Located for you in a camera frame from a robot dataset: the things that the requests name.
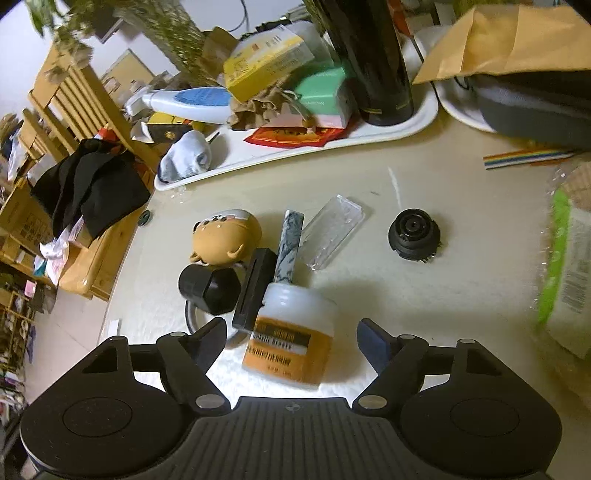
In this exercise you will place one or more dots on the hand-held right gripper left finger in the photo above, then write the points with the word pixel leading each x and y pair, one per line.
pixel 213 334

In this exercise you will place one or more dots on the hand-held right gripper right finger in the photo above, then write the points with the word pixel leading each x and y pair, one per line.
pixel 372 344

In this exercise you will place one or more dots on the black rectangular block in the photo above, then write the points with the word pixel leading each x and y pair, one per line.
pixel 253 290

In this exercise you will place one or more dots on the brown cartoon figure toy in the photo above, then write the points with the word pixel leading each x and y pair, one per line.
pixel 221 240

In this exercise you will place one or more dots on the white paper towel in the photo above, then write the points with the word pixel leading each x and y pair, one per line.
pixel 231 371

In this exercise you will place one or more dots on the black hexagonal cap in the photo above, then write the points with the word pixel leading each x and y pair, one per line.
pixel 210 288

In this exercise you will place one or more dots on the white jar orange label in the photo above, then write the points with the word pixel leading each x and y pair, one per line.
pixel 291 344

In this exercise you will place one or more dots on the grey marbled stick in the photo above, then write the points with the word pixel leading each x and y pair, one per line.
pixel 288 249

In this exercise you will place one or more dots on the black round connector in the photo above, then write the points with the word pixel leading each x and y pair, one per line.
pixel 412 235

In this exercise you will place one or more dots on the clear plastic case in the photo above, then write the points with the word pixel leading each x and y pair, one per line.
pixel 332 230

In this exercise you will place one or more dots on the small black button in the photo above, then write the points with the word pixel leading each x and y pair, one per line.
pixel 145 218

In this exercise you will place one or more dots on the white sock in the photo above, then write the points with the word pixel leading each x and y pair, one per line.
pixel 184 157

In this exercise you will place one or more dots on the black cloth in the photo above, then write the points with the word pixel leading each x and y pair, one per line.
pixel 87 189

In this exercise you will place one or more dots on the white plastic tray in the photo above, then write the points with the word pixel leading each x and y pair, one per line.
pixel 332 152
pixel 457 110

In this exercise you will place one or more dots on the yellow black box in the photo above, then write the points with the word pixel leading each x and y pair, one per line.
pixel 166 128

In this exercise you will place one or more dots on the green white wipe packets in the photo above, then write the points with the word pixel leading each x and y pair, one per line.
pixel 568 258

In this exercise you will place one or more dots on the red packet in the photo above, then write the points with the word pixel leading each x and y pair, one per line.
pixel 295 136

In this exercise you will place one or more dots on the white spray bottle blue label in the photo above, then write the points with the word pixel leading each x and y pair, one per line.
pixel 194 102

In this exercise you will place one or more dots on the green white box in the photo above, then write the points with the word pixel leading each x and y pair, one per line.
pixel 323 90

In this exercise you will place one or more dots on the pink fluted paper liners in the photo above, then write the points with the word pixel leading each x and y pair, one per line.
pixel 577 182

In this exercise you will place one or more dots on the wooden slatted chair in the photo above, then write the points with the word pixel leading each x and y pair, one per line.
pixel 83 106
pixel 34 138

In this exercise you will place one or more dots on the yellow cardboard box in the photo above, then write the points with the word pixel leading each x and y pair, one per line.
pixel 268 57

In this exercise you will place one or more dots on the black thermos flask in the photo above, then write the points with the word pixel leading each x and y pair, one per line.
pixel 369 60

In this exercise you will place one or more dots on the grey zipper case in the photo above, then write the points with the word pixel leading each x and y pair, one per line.
pixel 531 108

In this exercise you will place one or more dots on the brown paper bag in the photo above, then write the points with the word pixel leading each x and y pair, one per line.
pixel 217 48

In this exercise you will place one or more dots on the glass vase green stems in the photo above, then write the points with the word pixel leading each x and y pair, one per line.
pixel 180 32

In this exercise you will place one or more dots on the brown paper envelope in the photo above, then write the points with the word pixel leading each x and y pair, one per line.
pixel 508 37

